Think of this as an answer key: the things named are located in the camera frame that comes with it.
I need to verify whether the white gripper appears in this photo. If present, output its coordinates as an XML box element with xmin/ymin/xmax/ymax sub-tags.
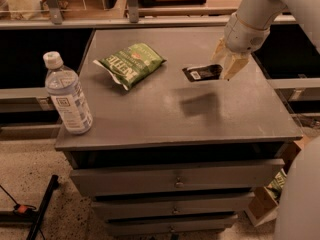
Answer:
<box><xmin>211</xmin><ymin>13</ymin><xmax>270</xmax><ymax>80</ymax></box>

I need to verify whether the black rxbar chocolate wrapper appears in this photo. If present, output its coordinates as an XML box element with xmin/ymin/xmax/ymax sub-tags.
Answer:
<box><xmin>182</xmin><ymin>64</ymin><xmax>222</xmax><ymax>82</ymax></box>

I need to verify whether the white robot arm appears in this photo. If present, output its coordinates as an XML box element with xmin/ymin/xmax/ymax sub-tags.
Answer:
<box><xmin>212</xmin><ymin>0</ymin><xmax>320</xmax><ymax>240</ymax></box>

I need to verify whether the clear plastic water bottle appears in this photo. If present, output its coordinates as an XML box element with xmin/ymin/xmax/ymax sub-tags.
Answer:
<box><xmin>43</xmin><ymin>51</ymin><xmax>93</xmax><ymax>135</ymax></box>

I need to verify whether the green kettle chips bag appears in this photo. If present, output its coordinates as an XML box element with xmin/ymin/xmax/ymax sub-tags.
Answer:
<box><xmin>93</xmin><ymin>43</ymin><xmax>165</xmax><ymax>91</ymax></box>

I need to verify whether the grey drawer cabinet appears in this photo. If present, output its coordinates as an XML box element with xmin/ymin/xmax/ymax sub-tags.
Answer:
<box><xmin>56</xmin><ymin>27</ymin><xmax>302</xmax><ymax>236</ymax></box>

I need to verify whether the green chips bag in box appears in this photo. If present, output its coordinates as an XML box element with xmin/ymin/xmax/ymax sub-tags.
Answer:
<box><xmin>266</xmin><ymin>169</ymin><xmax>287</xmax><ymax>201</ymax></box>

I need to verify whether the cardboard box on floor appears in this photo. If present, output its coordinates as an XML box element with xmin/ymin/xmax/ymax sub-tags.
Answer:
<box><xmin>245</xmin><ymin>136</ymin><xmax>310</xmax><ymax>227</ymax></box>

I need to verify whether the black stand leg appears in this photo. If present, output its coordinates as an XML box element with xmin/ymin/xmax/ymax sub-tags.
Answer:
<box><xmin>26</xmin><ymin>175</ymin><xmax>59</xmax><ymax>240</ymax></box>

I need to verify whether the metal shelf rail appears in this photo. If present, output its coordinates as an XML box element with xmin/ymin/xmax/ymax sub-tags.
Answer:
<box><xmin>0</xmin><ymin>0</ymin><xmax>298</xmax><ymax>30</ymax></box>

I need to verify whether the orange clamp with cable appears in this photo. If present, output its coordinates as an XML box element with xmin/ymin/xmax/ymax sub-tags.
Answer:
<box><xmin>0</xmin><ymin>185</ymin><xmax>36</xmax><ymax>217</ymax></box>

